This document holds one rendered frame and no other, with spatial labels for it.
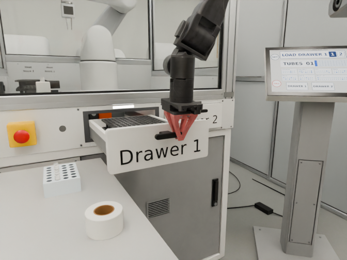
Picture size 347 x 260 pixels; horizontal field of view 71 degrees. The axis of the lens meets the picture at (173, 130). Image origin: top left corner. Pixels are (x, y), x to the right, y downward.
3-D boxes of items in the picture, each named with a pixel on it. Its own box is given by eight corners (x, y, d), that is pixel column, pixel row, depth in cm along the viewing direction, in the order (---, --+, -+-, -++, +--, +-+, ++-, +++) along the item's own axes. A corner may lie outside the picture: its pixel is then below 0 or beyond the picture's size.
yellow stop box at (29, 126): (37, 145, 75) (34, 123, 73) (9, 148, 71) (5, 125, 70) (37, 142, 79) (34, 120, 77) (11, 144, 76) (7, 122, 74)
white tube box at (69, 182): (81, 191, 62) (80, 177, 61) (44, 198, 58) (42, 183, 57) (76, 174, 73) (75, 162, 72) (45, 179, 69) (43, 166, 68)
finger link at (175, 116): (183, 133, 67) (184, 99, 64) (196, 141, 61) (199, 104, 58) (160, 136, 64) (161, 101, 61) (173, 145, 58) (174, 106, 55)
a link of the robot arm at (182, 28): (185, 17, 52) (217, 38, 55) (173, 23, 62) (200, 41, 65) (160, 69, 54) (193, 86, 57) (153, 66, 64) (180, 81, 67)
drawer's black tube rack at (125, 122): (174, 145, 76) (174, 125, 75) (120, 153, 68) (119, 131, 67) (147, 131, 95) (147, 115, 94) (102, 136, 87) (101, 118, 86)
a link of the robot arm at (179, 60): (173, 51, 52) (199, 52, 53) (167, 51, 59) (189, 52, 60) (172, 83, 54) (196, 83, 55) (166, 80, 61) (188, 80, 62)
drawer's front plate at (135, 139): (207, 156, 71) (209, 119, 69) (109, 175, 57) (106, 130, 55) (204, 155, 73) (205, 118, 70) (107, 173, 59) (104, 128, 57)
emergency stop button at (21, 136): (30, 143, 72) (28, 129, 71) (14, 144, 70) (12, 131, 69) (30, 140, 74) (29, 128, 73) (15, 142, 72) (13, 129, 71)
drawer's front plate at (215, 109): (221, 126, 113) (222, 103, 111) (166, 133, 100) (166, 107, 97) (219, 126, 115) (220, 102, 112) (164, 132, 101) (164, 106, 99)
